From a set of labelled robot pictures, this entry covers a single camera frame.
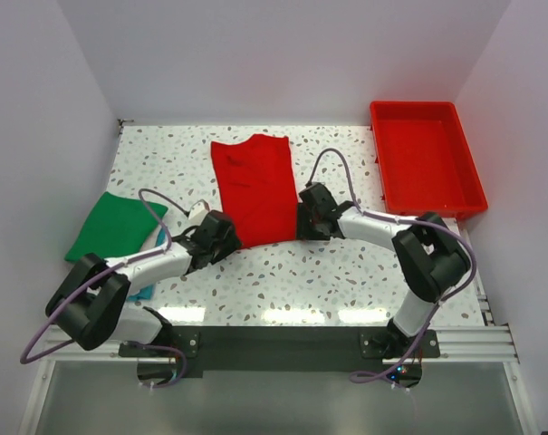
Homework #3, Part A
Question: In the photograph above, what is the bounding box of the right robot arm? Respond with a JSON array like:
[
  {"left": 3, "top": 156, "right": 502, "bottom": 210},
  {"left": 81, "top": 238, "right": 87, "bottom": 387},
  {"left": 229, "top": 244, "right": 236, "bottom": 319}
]
[{"left": 296, "top": 183, "right": 475, "bottom": 356}]

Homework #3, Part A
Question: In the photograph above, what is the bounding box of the aluminium frame rail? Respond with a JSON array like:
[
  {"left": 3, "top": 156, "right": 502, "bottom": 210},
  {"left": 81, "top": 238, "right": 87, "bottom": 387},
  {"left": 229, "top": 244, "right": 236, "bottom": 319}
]
[{"left": 46, "top": 239, "right": 517, "bottom": 364}]

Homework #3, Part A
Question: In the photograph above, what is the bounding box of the red t shirt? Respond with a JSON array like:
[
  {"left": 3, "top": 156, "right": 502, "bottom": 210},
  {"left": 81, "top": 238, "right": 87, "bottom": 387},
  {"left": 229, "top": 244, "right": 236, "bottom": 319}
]
[{"left": 210, "top": 134, "right": 298, "bottom": 248}]

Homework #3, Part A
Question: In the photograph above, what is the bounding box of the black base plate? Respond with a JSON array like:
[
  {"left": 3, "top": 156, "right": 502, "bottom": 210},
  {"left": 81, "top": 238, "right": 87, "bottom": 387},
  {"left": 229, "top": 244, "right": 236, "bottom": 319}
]
[{"left": 118, "top": 324, "right": 441, "bottom": 382}]

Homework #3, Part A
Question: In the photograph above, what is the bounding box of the teal folded t shirt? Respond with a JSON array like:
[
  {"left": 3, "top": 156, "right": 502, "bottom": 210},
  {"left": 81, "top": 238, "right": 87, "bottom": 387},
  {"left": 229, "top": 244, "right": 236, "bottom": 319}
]
[{"left": 126, "top": 284, "right": 156, "bottom": 302}]

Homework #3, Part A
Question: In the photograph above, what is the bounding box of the green folded t shirt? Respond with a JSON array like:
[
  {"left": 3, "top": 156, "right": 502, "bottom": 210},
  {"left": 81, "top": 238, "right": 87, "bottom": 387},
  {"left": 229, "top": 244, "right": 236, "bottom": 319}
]
[{"left": 64, "top": 192, "right": 159, "bottom": 263}]

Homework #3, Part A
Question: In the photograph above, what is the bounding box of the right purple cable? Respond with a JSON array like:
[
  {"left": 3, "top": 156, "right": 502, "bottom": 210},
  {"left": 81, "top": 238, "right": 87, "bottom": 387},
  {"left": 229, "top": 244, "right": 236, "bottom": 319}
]
[{"left": 349, "top": 148, "right": 477, "bottom": 384}]

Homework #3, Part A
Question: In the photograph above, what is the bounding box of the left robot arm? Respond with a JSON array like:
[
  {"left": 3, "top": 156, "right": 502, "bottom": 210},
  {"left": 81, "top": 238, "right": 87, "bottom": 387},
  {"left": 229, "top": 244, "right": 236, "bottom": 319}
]
[{"left": 45, "top": 210, "right": 241, "bottom": 355}]

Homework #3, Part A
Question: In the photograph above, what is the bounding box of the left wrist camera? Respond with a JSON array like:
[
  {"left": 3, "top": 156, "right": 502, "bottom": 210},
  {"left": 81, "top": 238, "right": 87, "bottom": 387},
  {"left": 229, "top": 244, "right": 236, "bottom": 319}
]
[{"left": 188, "top": 199, "right": 211, "bottom": 226}]

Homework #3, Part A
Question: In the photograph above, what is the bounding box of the red plastic bin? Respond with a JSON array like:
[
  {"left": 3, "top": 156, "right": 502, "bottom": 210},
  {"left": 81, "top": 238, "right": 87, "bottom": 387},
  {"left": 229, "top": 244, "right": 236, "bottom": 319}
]
[{"left": 370, "top": 101, "right": 488, "bottom": 220}]

